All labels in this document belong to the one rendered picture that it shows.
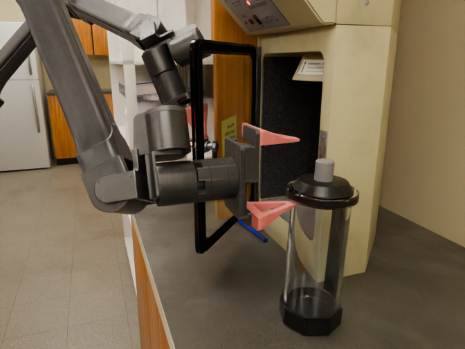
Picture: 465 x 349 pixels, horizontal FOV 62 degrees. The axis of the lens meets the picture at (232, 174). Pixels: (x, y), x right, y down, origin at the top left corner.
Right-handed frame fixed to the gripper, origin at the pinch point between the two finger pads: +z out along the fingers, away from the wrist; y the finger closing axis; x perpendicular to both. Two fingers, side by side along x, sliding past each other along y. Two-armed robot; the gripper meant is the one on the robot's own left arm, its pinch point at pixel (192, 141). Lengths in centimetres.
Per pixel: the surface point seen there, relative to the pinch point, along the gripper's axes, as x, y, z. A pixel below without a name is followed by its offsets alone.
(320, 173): 13.2, -26.3, 11.5
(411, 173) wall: -45, -33, 31
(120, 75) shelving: -150, 126, -61
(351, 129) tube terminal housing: -2.4, -29.9, 8.7
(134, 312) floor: -79, 129, 75
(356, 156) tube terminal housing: -3.3, -28.8, 13.8
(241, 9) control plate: -11.7, -16.2, -21.2
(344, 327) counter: 13.1, -20.9, 37.0
